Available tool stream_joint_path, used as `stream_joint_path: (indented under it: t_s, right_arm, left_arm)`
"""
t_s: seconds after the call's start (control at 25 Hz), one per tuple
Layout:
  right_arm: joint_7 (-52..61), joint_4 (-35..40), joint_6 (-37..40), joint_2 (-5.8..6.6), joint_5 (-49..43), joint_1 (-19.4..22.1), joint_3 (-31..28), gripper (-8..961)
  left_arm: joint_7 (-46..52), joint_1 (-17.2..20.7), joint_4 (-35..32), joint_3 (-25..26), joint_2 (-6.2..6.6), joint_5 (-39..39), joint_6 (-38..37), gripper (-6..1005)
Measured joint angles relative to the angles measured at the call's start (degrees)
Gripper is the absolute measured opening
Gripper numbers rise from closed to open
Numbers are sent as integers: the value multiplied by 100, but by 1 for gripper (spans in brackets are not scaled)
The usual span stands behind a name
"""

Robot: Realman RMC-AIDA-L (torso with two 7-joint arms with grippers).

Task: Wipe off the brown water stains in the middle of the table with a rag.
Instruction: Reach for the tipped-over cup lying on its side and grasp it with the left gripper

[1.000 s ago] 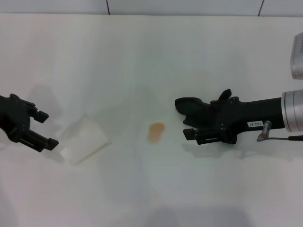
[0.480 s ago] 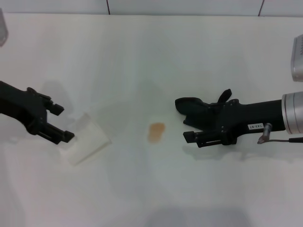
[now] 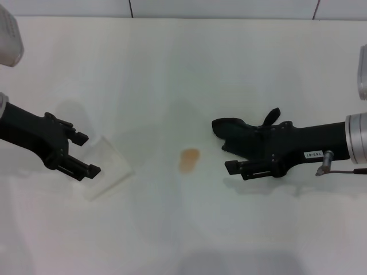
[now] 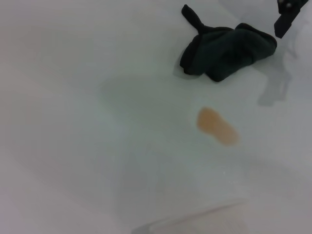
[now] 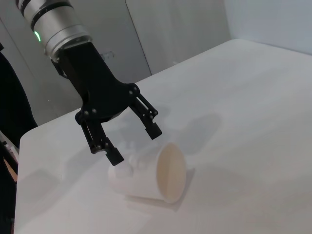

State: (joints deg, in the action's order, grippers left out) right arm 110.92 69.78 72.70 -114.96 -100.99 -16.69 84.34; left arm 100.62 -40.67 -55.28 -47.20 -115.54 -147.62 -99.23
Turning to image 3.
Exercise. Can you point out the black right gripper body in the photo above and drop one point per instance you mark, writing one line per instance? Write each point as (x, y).
(306, 140)

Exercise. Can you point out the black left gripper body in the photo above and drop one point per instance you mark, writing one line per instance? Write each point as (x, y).
(37, 134)

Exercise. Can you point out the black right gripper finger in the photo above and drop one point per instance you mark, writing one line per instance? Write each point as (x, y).
(231, 167)
(269, 128)

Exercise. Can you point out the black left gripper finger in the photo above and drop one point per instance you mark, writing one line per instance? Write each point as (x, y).
(81, 139)
(91, 172)

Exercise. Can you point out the clear plastic cup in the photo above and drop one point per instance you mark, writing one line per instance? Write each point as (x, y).
(111, 166)

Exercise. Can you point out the dark blue rag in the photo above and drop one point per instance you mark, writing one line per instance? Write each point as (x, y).
(229, 129)

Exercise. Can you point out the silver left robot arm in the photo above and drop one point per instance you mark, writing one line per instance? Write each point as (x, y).
(2, 106)

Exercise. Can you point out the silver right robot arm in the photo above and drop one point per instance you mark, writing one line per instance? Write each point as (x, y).
(358, 137)

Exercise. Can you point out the brown water stain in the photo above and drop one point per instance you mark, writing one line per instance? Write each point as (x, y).
(188, 160)

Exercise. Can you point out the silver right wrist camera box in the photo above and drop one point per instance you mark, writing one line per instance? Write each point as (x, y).
(363, 74)

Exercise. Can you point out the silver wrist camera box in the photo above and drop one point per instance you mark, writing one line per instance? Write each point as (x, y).
(363, 74)
(10, 40)

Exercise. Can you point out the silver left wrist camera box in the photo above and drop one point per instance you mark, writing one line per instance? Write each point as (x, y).
(10, 40)

